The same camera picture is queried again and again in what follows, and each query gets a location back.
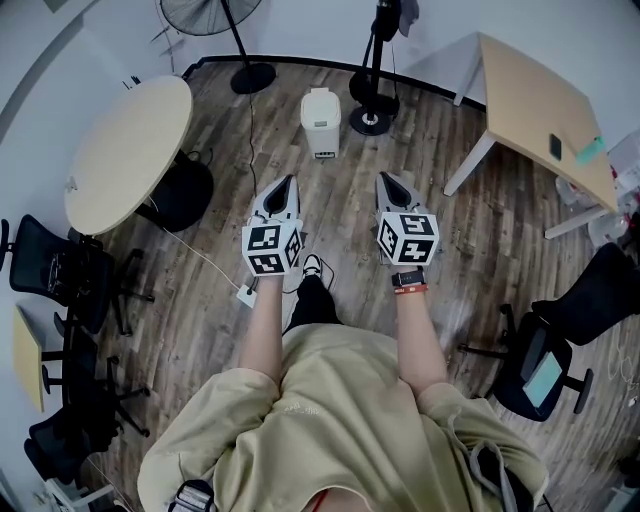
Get white trash bin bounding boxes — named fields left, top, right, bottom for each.
left=300, top=87, right=343, bottom=161

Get beige shirt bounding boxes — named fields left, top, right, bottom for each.
left=136, top=322, right=551, bottom=512

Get grey hanging cloth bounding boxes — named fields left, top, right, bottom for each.
left=396, top=0, right=422, bottom=38

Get white cable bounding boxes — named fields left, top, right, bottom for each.
left=147, top=195, right=242, bottom=291

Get pile of clear plastic bags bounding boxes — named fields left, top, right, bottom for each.
left=553, top=128, right=640, bottom=252

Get teal packet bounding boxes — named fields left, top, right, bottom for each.
left=574, top=135, right=608, bottom=168

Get round wooden table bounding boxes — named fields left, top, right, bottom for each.
left=63, top=74, right=217, bottom=237

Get black fan cable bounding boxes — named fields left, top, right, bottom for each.
left=246, top=74, right=259, bottom=201

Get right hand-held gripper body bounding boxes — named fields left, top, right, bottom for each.
left=374, top=202, right=441, bottom=268

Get black wrist watch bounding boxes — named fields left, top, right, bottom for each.
left=391, top=268, right=427, bottom=289

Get black trouser leg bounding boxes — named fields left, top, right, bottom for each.
left=287, top=273, right=344, bottom=334

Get small wooden table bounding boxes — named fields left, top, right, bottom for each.
left=11, top=304, right=47, bottom=414

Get person's right forearm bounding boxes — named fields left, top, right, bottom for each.
left=392, top=289, right=449, bottom=397

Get black office chair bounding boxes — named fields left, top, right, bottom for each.
left=0, top=214, right=157, bottom=337
left=456, top=241, right=640, bottom=424
left=23, top=309, right=152, bottom=487

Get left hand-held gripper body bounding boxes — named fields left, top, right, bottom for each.
left=241, top=205, right=305, bottom=278

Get black stand with round base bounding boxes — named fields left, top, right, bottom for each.
left=347, top=0, right=402, bottom=137

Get rectangular wooden table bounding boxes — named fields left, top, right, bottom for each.
left=441, top=31, right=622, bottom=241

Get teal notebook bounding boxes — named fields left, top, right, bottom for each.
left=521, top=350, right=564, bottom=409

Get person's left forearm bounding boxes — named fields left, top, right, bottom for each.
left=238, top=273, right=286, bottom=397

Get black standing fan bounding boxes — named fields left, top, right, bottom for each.
left=159, top=0, right=278, bottom=96

